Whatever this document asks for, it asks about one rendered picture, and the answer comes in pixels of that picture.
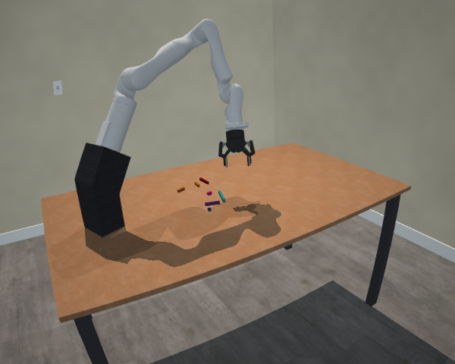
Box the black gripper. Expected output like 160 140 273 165
218 130 255 168

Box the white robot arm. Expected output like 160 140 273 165
96 19 249 152

